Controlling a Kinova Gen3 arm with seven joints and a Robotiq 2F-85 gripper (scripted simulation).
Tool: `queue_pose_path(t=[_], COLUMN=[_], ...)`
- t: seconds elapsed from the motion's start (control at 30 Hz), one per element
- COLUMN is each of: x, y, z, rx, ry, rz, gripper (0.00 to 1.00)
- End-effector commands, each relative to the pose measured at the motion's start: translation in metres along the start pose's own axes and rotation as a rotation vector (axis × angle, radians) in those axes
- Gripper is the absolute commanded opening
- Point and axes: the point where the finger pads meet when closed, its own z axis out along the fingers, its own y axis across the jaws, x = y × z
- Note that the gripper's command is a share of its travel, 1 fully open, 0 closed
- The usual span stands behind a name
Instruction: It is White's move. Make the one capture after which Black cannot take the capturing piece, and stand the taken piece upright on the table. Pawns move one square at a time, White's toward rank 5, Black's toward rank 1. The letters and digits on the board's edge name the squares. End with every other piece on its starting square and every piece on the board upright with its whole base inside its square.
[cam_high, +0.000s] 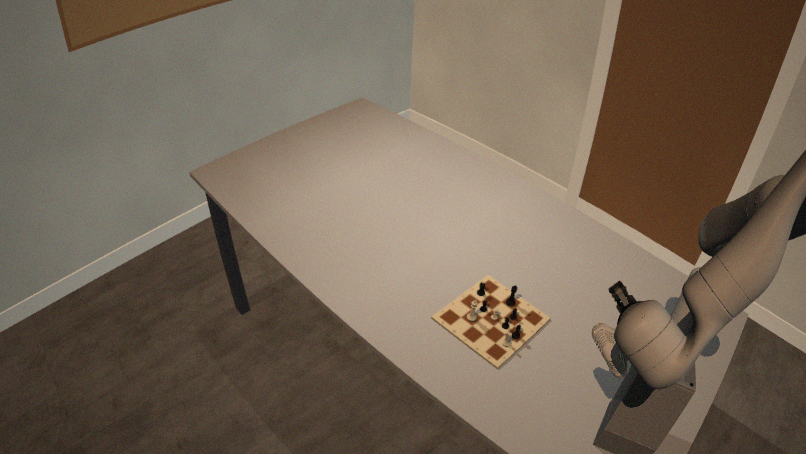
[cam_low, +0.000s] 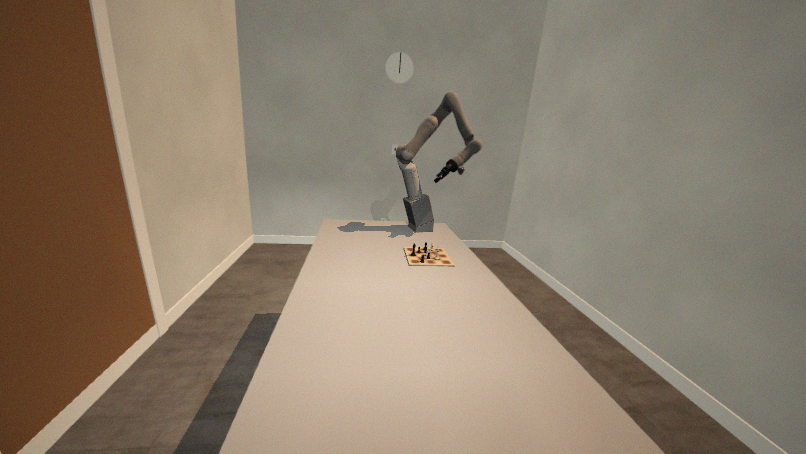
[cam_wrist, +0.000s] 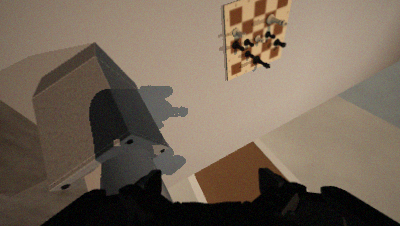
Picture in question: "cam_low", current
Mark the brown and cream chessboard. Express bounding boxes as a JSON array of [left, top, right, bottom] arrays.
[[404, 247, 454, 266]]

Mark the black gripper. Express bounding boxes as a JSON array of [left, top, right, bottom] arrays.
[[434, 159, 458, 183]]

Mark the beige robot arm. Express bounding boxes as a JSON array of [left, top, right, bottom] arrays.
[[396, 92, 482, 200]]

